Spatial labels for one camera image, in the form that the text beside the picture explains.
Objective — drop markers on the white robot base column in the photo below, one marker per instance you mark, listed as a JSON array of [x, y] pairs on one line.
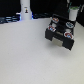
[[26, 13]]

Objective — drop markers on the dark equipment with blue lights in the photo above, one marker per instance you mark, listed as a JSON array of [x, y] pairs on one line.
[[9, 19]]

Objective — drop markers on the black kcup holder box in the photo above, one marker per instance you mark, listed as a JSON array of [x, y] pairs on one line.
[[61, 29]]

